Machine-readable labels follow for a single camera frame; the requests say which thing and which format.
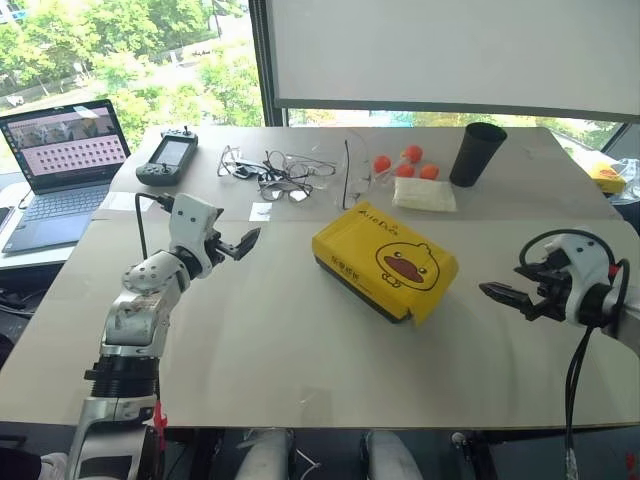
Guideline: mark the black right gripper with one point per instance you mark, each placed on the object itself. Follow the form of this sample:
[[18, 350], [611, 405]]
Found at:
[[552, 287]]

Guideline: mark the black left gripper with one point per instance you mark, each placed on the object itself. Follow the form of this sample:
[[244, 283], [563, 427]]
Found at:
[[219, 247]]

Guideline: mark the red tag on left arm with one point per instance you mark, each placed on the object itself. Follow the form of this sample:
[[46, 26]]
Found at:
[[160, 425]]

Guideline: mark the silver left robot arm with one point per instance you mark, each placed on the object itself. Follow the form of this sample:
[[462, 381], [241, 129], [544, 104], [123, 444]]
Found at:
[[132, 320]]

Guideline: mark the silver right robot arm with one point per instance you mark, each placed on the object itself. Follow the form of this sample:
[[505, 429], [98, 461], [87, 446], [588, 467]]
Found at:
[[625, 320]]

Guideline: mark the yellow duck box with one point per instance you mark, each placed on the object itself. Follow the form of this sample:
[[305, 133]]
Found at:
[[380, 250]]

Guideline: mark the small white paper card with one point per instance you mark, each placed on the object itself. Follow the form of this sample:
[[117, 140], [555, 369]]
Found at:
[[260, 211]]

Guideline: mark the small black clip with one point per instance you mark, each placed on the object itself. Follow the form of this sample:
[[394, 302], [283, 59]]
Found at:
[[245, 173]]

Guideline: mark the black handheld remote controller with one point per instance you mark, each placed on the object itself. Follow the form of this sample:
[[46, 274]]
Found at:
[[167, 155]]

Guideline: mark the clear safety glasses black temple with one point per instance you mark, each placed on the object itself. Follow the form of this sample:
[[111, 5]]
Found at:
[[346, 175]]

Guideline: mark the white tissue packet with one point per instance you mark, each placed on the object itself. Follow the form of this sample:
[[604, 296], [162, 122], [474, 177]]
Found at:
[[424, 194]]

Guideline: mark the white paper sheet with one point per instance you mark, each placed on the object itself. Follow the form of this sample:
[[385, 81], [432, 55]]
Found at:
[[120, 204]]

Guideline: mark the black paper cup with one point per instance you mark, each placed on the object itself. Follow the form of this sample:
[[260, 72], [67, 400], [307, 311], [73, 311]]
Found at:
[[472, 157]]

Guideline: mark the yellow printed bag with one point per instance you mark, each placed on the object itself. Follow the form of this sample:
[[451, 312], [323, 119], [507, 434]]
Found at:
[[604, 177]]

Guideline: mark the orange ball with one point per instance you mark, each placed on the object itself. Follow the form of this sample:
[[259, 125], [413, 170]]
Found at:
[[405, 170], [413, 152], [382, 162], [429, 172]]

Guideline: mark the clear plastic bag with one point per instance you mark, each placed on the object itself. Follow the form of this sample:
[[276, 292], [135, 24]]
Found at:
[[631, 175]]

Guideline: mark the dark grey laptop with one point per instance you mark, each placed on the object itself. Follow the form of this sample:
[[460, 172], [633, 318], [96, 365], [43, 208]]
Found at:
[[60, 200]]

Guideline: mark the grey rounded shape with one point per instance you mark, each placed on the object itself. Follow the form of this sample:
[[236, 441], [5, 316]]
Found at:
[[395, 457], [265, 457]]

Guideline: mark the white roller blind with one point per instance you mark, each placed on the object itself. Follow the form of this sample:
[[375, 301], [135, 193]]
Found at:
[[450, 50]]

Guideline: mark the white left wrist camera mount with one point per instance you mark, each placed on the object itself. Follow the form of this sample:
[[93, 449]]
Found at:
[[190, 220]]

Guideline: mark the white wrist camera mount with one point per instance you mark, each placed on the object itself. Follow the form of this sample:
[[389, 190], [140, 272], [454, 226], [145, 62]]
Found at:
[[190, 220], [582, 265]]

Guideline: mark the dark frame glasses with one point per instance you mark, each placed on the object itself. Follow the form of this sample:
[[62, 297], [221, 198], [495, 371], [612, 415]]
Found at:
[[284, 192]]

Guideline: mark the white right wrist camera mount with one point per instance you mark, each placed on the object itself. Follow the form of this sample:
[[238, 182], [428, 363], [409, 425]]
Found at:
[[582, 265]]

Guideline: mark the clear frame glasses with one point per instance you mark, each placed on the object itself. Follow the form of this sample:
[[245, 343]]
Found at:
[[228, 160]]

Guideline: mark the dark window frame post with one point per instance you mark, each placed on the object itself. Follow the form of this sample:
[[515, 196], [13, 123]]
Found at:
[[262, 60]]

